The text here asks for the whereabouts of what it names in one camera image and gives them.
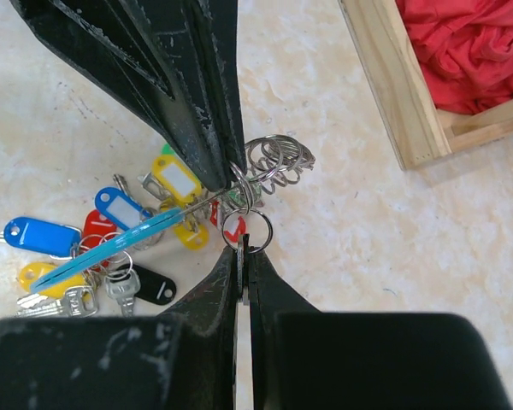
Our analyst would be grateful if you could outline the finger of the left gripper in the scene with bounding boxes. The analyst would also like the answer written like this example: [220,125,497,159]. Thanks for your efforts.
[195,1,247,171]

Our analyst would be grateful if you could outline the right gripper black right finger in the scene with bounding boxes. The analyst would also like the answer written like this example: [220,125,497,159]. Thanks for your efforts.
[247,251,319,409]

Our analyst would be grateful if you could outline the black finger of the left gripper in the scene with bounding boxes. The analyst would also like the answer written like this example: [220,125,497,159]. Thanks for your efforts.
[13,1,231,191]

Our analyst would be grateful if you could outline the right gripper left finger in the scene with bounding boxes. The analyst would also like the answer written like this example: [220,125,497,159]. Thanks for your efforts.
[158,248,236,409]

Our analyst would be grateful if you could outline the red tagged key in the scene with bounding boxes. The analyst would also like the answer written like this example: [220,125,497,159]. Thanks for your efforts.
[209,200,274,306]

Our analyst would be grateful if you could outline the large metal keyring with keys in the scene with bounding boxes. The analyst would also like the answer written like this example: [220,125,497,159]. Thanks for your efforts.
[0,134,315,317]

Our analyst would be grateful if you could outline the wooden rack tray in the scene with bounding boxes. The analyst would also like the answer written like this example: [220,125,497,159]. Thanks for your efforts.
[339,1,513,170]

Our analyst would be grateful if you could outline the red cloth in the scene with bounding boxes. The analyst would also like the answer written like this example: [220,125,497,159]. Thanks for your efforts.
[397,0,513,114]

